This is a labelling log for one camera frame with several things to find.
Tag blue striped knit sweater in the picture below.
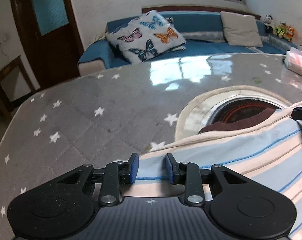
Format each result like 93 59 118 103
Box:
121 107 302 239

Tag orange green plush toys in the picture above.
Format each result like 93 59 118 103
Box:
273 22 295 42

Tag small wooden side table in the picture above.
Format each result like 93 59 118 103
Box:
0 56 36 124

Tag beige plain cushion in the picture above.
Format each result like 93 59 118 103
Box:
220 11 262 47

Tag blue sofa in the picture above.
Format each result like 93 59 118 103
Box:
78 11 297 75

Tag dark wooden door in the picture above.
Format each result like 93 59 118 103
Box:
10 0 84 89

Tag butterfly print white pillow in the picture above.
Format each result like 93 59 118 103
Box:
106 10 186 63

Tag panda plush toy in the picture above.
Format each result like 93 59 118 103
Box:
263 14 273 34

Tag pink tissue box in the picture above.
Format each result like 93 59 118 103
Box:
284 47 302 76

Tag grey star pattern tablecloth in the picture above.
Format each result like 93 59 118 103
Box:
0 53 302 239

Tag round table heater opening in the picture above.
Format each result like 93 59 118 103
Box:
175 85 291 141

